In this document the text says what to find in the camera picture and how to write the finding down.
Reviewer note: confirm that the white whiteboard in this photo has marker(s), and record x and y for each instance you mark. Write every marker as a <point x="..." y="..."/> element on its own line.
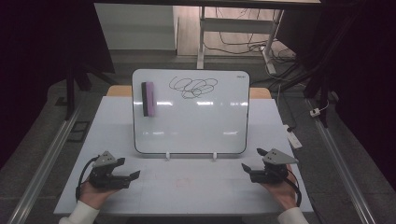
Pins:
<point x="193" y="124"/>

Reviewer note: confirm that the white whiteboard stand clip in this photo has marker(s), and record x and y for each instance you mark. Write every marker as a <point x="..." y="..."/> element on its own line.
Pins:
<point x="214" y="156"/>
<point x="167" y="156"/>

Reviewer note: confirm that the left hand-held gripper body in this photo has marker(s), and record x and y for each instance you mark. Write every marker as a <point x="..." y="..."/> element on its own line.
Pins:
<point x="104" y="174"/>

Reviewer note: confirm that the person's right hand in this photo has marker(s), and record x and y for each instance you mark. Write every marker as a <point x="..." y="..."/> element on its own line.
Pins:
<point x="281" y="193"/>

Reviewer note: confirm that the person's left hand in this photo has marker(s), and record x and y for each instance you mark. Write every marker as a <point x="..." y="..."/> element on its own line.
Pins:
<point x="93" y="194"/>

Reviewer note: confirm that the purple whiteboard eraser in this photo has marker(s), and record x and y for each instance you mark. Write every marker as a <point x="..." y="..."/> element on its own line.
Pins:
<point x="150" y="99"/>

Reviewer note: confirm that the black metal stand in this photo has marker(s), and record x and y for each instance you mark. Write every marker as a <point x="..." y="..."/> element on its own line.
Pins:
<point x="71" y="90"/>
<point x="323" y="93"/>

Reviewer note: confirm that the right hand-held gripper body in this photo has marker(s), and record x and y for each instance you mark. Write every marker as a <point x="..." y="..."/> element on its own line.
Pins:
<point x="274" y="166"/>

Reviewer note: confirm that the dark curtain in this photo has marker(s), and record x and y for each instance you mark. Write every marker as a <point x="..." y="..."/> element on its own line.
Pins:
<point x="37" y="62"/>
<point x="364" y="77"/>

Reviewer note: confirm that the black floor plate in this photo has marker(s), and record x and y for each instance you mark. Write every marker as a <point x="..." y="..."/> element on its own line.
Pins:
<point x="78" y="131"/>

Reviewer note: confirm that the metal floor rail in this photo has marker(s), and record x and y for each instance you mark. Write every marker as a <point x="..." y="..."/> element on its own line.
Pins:
<point x="342" y="171"/>
<point x="46" y="165"/>

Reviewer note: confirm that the white power strip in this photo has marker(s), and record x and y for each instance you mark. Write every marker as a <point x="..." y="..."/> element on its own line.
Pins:
<point x="293" y="137"/>

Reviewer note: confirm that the white cabinet panel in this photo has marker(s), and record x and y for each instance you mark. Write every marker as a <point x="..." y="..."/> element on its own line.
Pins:
<point x="134" y="26"/>

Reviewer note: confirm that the white desk frame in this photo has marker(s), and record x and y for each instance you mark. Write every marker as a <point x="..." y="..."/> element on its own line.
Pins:
<point x="236" y="25"/>

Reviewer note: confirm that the small white adapter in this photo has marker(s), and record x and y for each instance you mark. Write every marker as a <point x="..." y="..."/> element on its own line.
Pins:
<point x="314" y="112"/>

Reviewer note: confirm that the tan wooden board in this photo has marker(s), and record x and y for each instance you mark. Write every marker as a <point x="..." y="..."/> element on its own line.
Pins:
<point x="119" y="91"/>

